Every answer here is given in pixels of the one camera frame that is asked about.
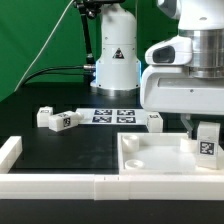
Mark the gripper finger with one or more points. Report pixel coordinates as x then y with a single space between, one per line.
188 124

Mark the white square tabletop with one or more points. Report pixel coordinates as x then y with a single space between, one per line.
162 153

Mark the white U-shaped fence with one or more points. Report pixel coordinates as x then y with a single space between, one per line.
102 187

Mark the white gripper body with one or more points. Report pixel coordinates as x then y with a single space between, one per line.
170 89

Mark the white marker sheet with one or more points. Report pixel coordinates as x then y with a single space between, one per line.
96 116

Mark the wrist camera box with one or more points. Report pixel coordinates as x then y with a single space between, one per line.
175 51

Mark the black camera stand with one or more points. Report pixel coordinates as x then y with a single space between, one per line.
89 9

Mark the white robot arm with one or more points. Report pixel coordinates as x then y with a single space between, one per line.
118 71

